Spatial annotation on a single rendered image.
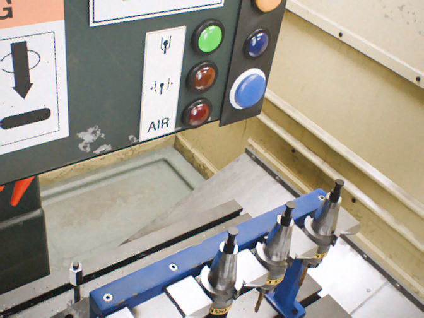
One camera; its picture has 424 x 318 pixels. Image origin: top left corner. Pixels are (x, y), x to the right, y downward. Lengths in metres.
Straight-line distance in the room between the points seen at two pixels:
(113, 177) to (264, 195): 0.60
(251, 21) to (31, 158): 0.18
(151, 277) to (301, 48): 0.81
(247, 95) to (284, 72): 1.03
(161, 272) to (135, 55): 0.48
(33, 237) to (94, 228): 0.36
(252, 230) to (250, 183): 0.72
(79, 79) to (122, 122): 0.05
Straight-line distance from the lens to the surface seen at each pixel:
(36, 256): 1.46
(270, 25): 0.40
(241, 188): 1.56
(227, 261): 0.73
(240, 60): 0.40
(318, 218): 0.88
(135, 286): 0.75
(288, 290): 1.13
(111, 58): 0.33
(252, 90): 0.41
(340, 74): 1.30
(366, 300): 1.38
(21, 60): 0.31
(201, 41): 0.36
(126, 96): 0.35
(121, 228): 1.71
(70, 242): 1.68
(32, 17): 0.30
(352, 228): 0.94
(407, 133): 1.22
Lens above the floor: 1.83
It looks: 38 degrees down
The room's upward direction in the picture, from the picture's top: 10 degrees clockwise
